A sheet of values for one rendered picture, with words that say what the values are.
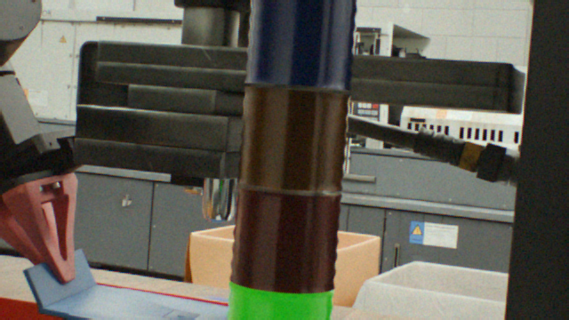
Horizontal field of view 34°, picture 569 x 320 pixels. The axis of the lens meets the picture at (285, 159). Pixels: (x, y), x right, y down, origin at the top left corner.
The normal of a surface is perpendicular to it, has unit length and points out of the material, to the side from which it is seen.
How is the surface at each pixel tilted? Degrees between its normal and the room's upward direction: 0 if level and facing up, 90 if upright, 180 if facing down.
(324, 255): 76
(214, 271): 88
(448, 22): 90
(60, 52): 90
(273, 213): 104
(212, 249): 89
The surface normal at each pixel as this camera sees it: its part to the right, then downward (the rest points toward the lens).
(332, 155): 0.69, -0.15
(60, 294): 0.85, -0.40
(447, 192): -0.39, 0.02
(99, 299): 0.07, -0.99
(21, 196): -0.16, 0.44
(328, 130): 0.56, 0.32
